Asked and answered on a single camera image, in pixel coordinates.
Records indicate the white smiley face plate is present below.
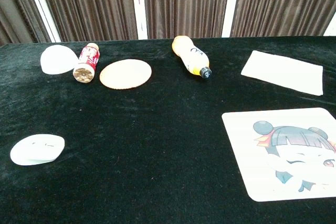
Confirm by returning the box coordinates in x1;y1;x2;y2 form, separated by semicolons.
9;133;66;166

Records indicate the cartoon girl mouse pad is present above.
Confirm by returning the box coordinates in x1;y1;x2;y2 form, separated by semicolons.
222;107;336;202

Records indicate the orange juice bottle black cap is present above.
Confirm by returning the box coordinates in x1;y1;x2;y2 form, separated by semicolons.
172;35;213;80

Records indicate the black velvet tablecloth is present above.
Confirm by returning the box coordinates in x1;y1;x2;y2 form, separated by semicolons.
0;36;336;224

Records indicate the red label drink bottle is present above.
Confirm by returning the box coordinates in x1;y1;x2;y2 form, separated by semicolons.
72;42;102;84

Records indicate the brown pleated curtain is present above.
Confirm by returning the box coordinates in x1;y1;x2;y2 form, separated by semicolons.
230;0;336;38
0;0;52;46
142;0;232;40
35;0;139;42

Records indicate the white upturned bowl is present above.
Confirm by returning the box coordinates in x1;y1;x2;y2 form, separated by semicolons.
40;45;79;75

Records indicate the white folded towel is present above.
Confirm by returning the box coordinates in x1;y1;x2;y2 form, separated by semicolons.
240;50;324;97

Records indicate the white frame post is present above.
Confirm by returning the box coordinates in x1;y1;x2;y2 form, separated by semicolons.
130;0;149;40
323;14;336;37
22;0;63;43
221;0;242;38

